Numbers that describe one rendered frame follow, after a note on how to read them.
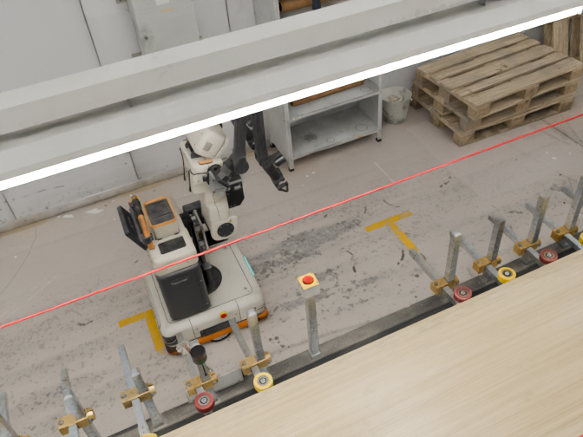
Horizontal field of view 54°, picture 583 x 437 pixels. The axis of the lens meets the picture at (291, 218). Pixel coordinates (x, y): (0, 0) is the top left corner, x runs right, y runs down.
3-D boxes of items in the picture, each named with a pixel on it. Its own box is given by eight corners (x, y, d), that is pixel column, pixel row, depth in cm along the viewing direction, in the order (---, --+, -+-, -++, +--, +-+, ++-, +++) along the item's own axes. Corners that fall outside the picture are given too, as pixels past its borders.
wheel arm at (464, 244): (448, 236, 305) (449, 230, 302) (454, 233, 306) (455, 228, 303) (503, 291, 274) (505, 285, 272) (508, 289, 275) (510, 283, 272)
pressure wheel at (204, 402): (196, 410, 242) (191, 395, 234) (214, 401, 244) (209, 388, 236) (202, 426, 236) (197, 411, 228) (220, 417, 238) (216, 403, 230)
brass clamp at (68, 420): (61, 424, 228) (55, 418, 225) (94, 410, 232) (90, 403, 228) (62, 437, 224) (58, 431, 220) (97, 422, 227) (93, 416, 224)
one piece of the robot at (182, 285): (175, 336, 348) (140, 239, 292) (154, 277, 386) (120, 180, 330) (227, 316, 356) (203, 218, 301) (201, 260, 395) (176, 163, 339)
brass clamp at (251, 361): (239, 366, 255) (238, 359, 252) (267, 354, 259) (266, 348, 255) (245, 376, 251) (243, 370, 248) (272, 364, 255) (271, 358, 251)
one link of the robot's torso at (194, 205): (200, 257, 343) (192, 226, 326) (187, 228, 363) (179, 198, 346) (242, 242, 350) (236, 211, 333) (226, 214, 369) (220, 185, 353)
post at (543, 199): (520, 262, 303) (539, 192, 271) (525, 260, 304) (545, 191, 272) (524, 266, 301) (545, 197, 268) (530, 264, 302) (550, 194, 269)
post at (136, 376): (157, 429, 256) (128, 368, 223) (165, 426, 256) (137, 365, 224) (159, 435, 253) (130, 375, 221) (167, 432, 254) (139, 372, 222)
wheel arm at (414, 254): (408, 255, 300) (409, 249, 297) (414, 252, 301) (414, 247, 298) (459, 313, 269) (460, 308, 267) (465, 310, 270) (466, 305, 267)
